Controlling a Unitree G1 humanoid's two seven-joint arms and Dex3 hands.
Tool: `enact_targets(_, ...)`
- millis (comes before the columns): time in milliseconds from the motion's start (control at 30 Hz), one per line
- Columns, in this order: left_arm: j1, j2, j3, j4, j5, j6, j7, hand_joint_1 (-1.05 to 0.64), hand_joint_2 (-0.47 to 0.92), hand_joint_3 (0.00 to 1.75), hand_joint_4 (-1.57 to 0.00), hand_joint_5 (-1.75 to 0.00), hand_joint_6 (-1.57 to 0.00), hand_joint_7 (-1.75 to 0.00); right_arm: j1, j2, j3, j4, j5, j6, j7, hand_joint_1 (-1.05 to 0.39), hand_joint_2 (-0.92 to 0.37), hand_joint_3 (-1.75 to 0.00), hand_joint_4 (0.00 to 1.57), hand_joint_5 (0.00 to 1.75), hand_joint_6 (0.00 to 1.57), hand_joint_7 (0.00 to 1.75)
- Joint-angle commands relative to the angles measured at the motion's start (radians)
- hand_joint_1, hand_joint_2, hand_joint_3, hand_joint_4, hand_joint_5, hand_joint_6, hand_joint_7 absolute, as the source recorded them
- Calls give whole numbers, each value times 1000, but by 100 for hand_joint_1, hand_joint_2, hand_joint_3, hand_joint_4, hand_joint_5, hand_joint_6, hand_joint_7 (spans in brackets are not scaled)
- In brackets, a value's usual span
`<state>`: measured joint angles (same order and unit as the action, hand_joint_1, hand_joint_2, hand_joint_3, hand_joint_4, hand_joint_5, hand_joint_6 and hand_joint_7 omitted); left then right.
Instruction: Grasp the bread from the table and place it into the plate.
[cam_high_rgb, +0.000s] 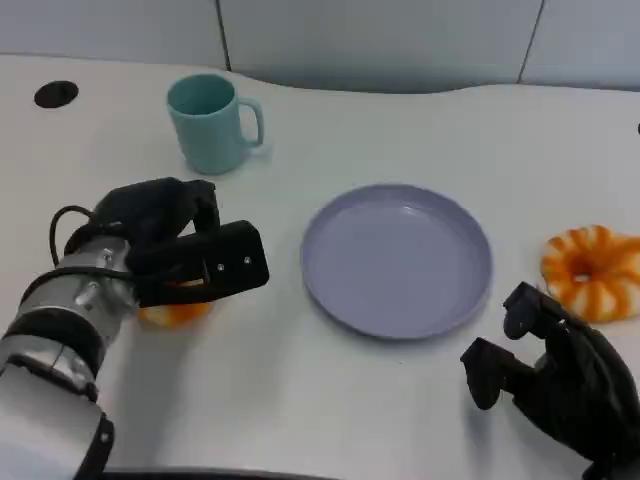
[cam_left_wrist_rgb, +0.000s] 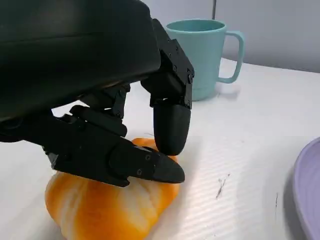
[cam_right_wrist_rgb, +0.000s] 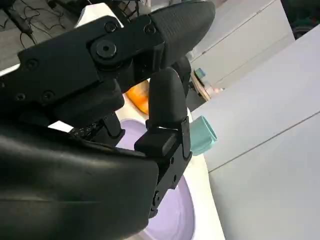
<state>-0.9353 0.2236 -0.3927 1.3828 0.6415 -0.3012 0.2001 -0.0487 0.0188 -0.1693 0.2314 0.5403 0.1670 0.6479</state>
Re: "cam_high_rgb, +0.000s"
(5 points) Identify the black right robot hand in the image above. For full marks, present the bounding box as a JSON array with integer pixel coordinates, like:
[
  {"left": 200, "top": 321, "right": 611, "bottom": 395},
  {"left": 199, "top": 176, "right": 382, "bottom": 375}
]
[{"left": 459, "top": 281, "right": 640, "bottom": 480}]

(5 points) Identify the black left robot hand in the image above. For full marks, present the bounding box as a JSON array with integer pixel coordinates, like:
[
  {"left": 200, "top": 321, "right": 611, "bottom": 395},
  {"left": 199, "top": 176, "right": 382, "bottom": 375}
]
[{"left": 93, "top": 177, "right": 222, "bottom": 281}]

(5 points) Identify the orange white toy bread roll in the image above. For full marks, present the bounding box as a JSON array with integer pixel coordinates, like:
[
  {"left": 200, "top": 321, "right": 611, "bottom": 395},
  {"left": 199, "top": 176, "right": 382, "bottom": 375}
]
[
  {"left": 540, "top": 224, "right": 640, "bottom": 323},
  {"left": 137, "top": 279, "right": 215, "bottom": 329}
]

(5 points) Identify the pale green mug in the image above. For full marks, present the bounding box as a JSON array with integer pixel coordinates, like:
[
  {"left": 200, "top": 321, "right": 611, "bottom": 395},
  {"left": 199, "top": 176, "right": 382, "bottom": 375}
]
[{"left": 166, "top": 73, "right": 265, "bottom": 176}]

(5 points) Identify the lilac plate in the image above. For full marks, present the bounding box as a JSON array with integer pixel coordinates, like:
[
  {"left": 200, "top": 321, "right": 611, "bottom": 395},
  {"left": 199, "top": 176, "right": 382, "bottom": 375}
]
[{"left": 300, "top": 183, "right": 495, "bottom": 342}]

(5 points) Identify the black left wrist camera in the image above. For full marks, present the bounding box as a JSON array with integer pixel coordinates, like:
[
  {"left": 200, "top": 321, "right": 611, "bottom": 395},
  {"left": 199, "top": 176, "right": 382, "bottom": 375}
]
[{"left": 134, "top": 219, "right": 271, "bottom": 309}]

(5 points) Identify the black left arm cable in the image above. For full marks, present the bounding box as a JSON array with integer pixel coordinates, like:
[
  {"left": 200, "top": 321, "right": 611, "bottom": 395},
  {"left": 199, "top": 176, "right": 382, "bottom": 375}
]
[{"left": 48, "top": 205, "right": 132, "bottom": 281}]

